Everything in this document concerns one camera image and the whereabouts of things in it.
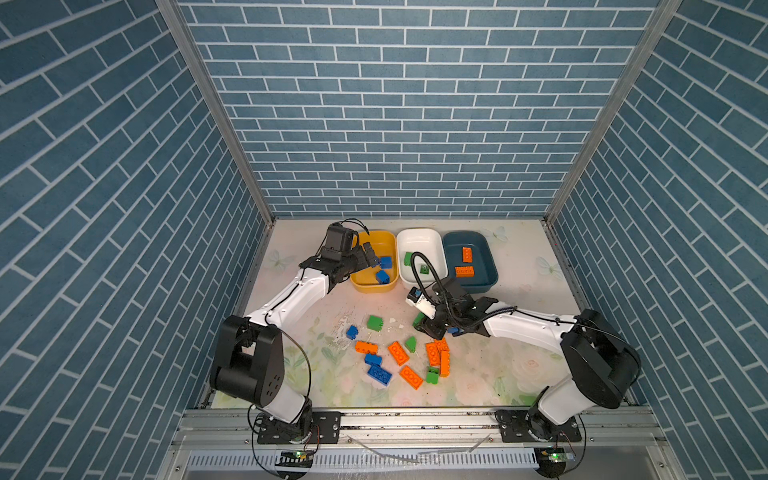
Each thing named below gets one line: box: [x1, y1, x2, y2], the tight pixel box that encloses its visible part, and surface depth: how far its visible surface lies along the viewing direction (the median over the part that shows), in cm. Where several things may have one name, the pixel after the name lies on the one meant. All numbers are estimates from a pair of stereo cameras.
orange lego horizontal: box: [455, 266, 475, 278], surface depth 106 cm
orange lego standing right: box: [440, 350, 451, 378], surface depth 84 cm
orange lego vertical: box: [462, 247, 473, 263], surface depth 110 cm
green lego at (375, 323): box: [367, 315, 385, 332], surface depth 93 cm
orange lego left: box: [355, 341, 379, 355], surface depth 88 cm
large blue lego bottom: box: [367, 365, 393, 386], surface depth 84 cm
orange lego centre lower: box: [426, 343, 441, 366], surface depth 88 cm
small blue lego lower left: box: [364, 353, 383, 365], surface depth 85 cm
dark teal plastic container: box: [442, 230, 499, 294], surface depth 110 cm
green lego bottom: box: [426, 366, 440, 385], surface depth 84 cm
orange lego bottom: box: [399, 366, 424, 390], surface depth 84 cm
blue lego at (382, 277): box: [376, 270, 390, 284], surface depth 103 cm
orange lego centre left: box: [388, 341, 410, 366], surface depth 87 cm
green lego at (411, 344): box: [405, 336, 417, 353], surface depth 89 cm
